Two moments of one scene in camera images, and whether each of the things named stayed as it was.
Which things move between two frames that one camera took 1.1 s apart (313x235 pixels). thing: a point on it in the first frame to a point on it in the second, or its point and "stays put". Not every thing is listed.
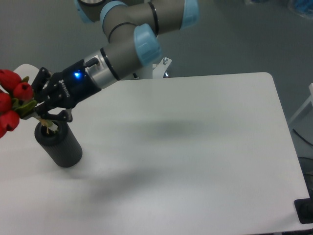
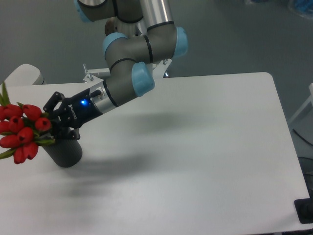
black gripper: (71, 86) to (75, 111)
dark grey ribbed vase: (60, 143) stays put
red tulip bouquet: (16, 98) to (20, 126)
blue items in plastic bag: (302, 8) stays put
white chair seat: (30, 70) stays put
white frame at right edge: (309, 99) stays put
